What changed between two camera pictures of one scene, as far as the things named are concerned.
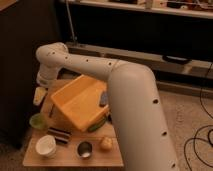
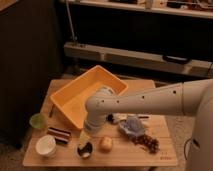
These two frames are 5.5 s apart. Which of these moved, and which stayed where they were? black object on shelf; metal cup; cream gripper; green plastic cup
Moved: cream gripper
Stayed: metal cup; green plastic cup; black object on shelf
